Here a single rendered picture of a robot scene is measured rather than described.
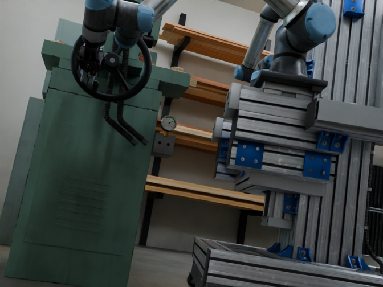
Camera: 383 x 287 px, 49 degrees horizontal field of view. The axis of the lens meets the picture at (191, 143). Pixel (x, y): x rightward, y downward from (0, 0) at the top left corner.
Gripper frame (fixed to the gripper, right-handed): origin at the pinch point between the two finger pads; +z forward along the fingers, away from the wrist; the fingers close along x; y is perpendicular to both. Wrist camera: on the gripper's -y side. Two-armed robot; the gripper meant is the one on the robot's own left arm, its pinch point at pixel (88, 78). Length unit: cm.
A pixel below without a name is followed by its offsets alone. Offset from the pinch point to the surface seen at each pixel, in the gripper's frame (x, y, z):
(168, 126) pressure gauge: 32.5, -2.9, 18.3
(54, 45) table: -16.7, -26.3, 12.1
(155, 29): 23, -71, 25
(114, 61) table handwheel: 7.2, -10.0, -1.6
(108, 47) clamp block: 3.8, -22.5, 3.4
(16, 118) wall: -70, -150, 216
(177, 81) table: 33.7, -24.1, 13.3
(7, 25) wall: -98, -222, 173
